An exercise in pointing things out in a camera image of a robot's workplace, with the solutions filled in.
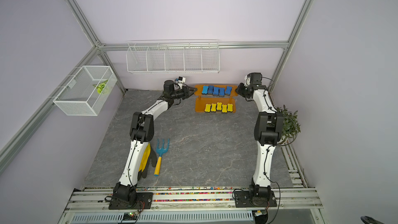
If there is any green toy in basket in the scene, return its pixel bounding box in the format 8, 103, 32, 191
93, 80, 110, 95

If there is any potted green plant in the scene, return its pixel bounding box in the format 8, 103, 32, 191
276, 105, 301, 146

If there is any blue whiteboard eraser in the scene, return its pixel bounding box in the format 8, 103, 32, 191
212, 87, 220, 96
225, 86, 232, 96
207, 85, 214, 95
218, 87, 225, 97
202, 86, 208, 95

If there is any aluminium rail frame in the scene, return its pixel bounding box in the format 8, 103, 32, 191
59, 187, 329, 224

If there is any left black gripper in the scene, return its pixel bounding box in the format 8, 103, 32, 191
172, 85, 199, 100

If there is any yellow black gardening glove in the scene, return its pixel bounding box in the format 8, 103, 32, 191
137, 144, 157, 180

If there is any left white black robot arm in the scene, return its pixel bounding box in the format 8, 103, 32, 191
109, 77, 198, 209

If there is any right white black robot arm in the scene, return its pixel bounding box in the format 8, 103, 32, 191
235, 73, 284, 201

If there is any orange two-tier wooden shelf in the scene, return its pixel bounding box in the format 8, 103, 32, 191
194, 84, 238, 113

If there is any yellow whiteboard eraser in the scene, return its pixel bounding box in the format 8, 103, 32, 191
227, 104, 234, 113
221, 104, 228, 113
216, 102, 222, 111
210, 103, 217, 112
204, 104, 211, 113

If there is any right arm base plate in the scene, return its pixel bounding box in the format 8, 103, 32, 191
232, 190, 278, 208

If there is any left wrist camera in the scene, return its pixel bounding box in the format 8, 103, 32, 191
175, 76, 186, 84

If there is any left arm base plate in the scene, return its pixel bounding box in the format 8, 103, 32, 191
108, 191, 153, 210

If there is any long white wire wall basket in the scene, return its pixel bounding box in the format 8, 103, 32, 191
126, 39, 220, 74

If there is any white wire side basket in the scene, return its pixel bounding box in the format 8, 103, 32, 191
53, 65, 117, 116

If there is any blue yellow garden fork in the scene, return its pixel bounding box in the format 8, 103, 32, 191
154, 139, 170, 176

